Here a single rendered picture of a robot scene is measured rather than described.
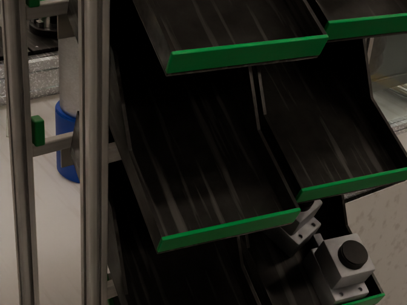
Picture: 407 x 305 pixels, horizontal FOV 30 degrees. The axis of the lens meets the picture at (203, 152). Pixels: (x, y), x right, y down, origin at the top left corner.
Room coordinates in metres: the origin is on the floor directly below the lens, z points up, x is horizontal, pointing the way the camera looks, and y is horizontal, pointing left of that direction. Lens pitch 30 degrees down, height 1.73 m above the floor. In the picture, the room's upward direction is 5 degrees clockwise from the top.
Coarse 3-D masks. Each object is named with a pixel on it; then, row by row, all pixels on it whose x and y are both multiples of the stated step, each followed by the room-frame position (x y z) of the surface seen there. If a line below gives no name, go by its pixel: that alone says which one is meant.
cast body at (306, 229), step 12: (300, 204) 0.67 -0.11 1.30; (312, 204) 0.68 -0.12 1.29; (300, 216) 0.67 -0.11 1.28; (312, 216) 0.69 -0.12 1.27; (276, 228) 0.68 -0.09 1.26; (288, 228) 0.67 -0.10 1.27; (300, 228) 0.69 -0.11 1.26; (312, 228) 0.69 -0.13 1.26; (276, 240) 0.69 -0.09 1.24; (288, 240) 0.67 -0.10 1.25; (300, 240) 0.67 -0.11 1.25; (288, 252) 0.68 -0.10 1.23
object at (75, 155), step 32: (128, 192) 0.69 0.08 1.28; (128, 224) 0.66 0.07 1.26; (128, 256) 0.62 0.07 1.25; (160, 256) 0.63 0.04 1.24; (192, 256) 0.64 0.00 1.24; (224, 256) 0.65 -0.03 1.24; (128, 288) 0.59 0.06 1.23; (160, 288) 0.60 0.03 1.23; (192, 288) 0.61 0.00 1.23; (224, 288) 0.62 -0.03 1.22
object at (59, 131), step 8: (56, 104) 1.43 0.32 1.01; (56, 112) 1.40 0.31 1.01; (56, 120) 1.40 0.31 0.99; (64, 120) 1.37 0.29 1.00; (72, 120) 1.37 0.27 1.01; (56, 128) 1.40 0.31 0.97; (64, 128) 1.37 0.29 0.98; (72, 128) 1.36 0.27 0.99; (56, 152) 1.41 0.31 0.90; (56, 160) 1.41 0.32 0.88; (64, 168) 1.37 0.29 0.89; (72, 168) 1.36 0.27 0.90; (64, 176) 1.37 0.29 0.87; (72, 176) 1.36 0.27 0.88
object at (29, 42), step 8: (40, 0) 1.99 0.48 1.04; (0, 16) 1.97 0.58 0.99; (56, 16) 1.95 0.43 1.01; (0, 24) 1.96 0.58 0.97; (32, 24) 1.93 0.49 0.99; (40, 24) 1.91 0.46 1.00; (48, 24) 1.94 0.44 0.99; (56, 24) 1.94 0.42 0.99; (32, 32) 1.92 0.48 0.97; (40, 32) 1.90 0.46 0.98; (48, 32) 1.89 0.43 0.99; (56, 32) 1.90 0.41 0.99; (32, 40) 1.87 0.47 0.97; (40, 40) 1.87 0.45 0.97; (48, 40) 1.88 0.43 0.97; (56, 40) 1.88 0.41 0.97; (32, 48) 1.81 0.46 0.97; (40, 48) 1.81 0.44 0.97; (48, 48) 1.82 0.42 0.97; (56, 48) 1.83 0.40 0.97
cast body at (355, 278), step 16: (320, 240) 0.69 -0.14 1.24; (336, 240) 0.65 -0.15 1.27; (352, 240) 0.65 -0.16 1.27; (320, 256) 0.65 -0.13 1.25; (336, 256) 0.63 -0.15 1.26; (352, 256) 0.63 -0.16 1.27; (368, 256) 0.64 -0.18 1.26; (320, 272) 0.64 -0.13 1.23; (336, 272) 0.62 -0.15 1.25; (352, 272) 0.62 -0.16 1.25; (368, 272) 0.63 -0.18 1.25; (320, 288) 0.64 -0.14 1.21; (336, 288) 0.62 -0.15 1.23; (352, 288) 0.63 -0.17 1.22; (336, 304) 0.62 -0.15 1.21
